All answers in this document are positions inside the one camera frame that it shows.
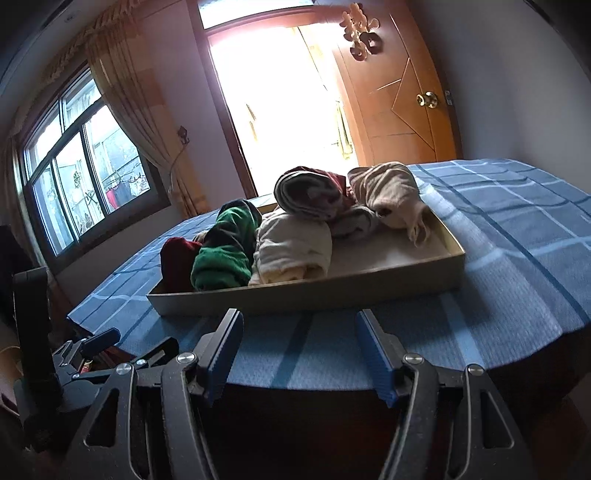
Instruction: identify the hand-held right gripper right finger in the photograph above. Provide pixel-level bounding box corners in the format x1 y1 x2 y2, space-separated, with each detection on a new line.
355 308 539 480

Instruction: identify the tan patterned curtain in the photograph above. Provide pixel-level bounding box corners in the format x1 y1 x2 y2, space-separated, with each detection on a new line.
85 23 204 220

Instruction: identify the laundry on clothesline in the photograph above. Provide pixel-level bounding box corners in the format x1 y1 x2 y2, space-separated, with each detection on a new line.
104 173 151 210

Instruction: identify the dark wooden table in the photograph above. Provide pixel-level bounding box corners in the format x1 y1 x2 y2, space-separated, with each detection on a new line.
203 318 585 480

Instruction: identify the yellow hanging towel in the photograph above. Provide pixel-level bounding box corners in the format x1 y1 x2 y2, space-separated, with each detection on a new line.
335 102 354 161

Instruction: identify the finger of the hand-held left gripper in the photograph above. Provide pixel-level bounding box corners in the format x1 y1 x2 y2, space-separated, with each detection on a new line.
52 327 122 374
69 336 181 386

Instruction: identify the grey-blue underwear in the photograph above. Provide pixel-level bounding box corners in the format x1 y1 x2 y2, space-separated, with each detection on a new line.
329 205 383 241

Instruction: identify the cream underwear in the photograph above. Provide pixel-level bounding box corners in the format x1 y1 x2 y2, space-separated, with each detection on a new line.
249 209 334 287

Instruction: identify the dark framed window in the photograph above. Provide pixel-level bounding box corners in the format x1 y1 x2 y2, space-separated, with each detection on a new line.
16 65 172 273

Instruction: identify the wooden door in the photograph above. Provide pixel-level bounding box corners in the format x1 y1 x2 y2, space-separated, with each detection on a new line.
330 0 464 168

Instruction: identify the golden door ornament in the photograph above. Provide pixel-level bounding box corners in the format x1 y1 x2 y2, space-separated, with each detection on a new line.
341 2 384 63

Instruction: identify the pleated curtain valance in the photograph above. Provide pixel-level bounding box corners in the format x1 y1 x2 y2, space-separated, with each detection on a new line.
41 0 148 86

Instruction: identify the brown doorway frame with transom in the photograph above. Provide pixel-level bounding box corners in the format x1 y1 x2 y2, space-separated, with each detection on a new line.
186 0 352 200

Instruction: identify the maroon underwear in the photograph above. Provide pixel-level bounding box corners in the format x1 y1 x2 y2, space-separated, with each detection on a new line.
160 237 205 293

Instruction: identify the beige underwear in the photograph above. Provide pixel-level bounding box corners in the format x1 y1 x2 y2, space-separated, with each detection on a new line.
346 161 434 248

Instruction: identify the white shallow tray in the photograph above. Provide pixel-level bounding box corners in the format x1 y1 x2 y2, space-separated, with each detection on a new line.
147 191 466 318

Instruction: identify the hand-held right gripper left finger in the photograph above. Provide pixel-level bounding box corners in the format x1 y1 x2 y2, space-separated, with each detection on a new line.
65 308 245 480

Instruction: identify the grey striped underwear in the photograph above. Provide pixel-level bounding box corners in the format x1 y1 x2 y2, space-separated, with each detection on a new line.
273 165 357 221

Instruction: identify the green underwear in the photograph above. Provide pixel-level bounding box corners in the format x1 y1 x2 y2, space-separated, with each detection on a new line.
190 198 263 292

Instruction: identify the blue plaid tablecloth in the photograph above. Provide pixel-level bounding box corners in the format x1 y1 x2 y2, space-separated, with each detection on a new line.
67 158 591 393

